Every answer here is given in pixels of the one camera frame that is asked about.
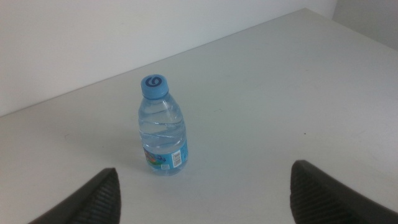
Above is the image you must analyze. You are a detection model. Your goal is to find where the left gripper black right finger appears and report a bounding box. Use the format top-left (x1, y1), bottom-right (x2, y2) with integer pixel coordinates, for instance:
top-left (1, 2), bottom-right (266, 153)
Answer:
top-left (289, 159), bottom-right (398, 224)

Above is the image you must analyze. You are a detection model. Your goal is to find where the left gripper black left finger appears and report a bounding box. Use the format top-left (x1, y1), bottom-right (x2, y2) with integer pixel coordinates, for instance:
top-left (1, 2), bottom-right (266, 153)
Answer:
top-left (27, 167), bottom-right (122, 224)

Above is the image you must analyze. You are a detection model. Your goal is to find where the clear water bottle blue cap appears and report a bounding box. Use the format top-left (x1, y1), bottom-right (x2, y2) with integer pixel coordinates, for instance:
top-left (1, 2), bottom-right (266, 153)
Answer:
top-left (137, 73), bottom-right (189, 177)

